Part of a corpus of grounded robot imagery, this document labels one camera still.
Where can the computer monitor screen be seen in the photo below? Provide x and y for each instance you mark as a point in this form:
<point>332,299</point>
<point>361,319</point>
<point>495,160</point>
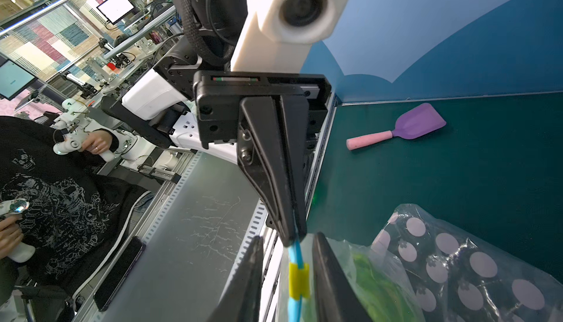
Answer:
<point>115,10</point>

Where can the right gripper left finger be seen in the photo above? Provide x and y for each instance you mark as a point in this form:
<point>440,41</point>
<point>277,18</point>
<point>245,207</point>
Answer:
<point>241,300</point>

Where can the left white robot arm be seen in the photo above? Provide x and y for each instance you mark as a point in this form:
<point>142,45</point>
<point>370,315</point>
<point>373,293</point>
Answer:
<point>161,105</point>

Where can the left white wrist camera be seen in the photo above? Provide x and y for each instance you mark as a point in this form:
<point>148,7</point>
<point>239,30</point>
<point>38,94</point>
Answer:
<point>278,34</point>

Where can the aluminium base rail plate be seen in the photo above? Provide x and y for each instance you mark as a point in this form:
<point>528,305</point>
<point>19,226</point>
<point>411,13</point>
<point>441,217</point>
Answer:
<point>195,234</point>

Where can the black smartphone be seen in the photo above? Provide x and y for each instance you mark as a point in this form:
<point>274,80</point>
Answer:
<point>118,274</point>

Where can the person in black sweater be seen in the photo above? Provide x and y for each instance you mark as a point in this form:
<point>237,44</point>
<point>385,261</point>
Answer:
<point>76,219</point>

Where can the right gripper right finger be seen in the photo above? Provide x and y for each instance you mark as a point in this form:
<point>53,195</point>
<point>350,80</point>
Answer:
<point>335,300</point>

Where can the blue-zip bag with cabbages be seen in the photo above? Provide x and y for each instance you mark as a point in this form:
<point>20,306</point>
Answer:
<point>349,282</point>

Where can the operator hand on controller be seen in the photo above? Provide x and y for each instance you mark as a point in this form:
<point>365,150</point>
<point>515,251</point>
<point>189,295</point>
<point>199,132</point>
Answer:
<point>97,142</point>

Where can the pink-zip dotted zip-top bag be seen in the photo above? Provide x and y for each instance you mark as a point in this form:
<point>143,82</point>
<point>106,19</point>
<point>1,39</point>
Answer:
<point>456,276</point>

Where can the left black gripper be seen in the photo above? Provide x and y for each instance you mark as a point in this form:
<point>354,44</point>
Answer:
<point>271,115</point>

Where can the operator lower hand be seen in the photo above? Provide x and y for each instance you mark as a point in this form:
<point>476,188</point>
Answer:
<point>11,235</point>

